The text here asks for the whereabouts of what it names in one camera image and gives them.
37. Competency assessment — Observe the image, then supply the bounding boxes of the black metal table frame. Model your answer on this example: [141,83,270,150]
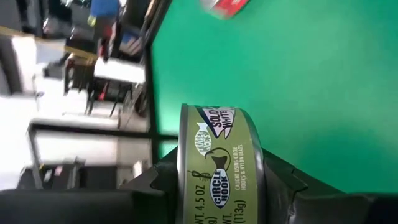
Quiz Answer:
[141,0,180,164]

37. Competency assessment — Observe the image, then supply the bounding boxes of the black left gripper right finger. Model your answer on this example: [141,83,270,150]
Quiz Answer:
[262,148,398,224]

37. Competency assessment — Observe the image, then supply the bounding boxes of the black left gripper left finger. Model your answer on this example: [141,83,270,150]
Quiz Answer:
[0,145,180,224]

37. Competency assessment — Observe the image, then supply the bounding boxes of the green albacore tuna can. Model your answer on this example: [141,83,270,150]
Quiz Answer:
[175,103,267,224]

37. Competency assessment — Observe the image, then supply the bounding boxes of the white desk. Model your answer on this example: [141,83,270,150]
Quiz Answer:
[93,57,146,85]

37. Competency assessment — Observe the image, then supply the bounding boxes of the red tuna can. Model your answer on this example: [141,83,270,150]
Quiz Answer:
[200,0,251,21]

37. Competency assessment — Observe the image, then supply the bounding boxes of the blue box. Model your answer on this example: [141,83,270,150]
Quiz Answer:
[88,0,121,19]

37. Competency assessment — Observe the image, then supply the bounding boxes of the green table mat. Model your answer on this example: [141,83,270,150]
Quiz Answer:
[150,0,398,195]

